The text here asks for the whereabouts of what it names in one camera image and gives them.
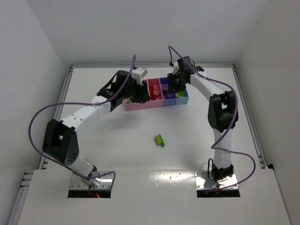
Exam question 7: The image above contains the purple arch lego brick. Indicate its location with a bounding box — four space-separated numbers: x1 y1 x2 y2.
161 84 168 91

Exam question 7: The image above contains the green and lime brick stack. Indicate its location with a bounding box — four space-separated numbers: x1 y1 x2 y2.
154 135 163 145

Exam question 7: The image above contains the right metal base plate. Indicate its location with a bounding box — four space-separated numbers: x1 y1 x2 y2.
195 171 240 198

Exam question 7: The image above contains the thin green plate brick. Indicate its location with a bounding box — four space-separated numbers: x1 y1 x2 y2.
158 134 165 147

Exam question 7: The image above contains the light blue bin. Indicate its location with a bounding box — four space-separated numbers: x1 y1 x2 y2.
175 89 189 105

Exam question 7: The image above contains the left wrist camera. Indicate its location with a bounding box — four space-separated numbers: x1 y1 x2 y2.
131 67 148 85

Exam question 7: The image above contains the small pink bin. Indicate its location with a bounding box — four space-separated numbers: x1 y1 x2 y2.
147 78 164 108

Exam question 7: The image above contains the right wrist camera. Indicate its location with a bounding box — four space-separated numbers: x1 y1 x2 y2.
169 61 180 75

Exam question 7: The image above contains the purple-blue bin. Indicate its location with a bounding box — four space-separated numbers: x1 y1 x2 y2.
159 77 176 106

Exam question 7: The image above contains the large pink bin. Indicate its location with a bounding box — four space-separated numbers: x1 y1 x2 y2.
123 79 150 112

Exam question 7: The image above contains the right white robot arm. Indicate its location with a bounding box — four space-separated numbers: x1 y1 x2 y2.
167 57 238 182

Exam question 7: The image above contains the lime lego brick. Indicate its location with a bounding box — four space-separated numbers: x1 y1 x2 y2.
176 91 184 98

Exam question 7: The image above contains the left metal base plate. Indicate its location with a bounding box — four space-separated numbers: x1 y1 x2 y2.
67 171 115 198

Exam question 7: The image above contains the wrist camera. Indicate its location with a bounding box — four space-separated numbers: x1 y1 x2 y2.
131 67 148 85
169 61 180 75

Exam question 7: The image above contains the metal base plate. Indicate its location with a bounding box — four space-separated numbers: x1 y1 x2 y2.
195 171 240 198
67 171 115 198

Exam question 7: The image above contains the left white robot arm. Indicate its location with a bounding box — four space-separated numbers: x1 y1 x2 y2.
42 68 150 181

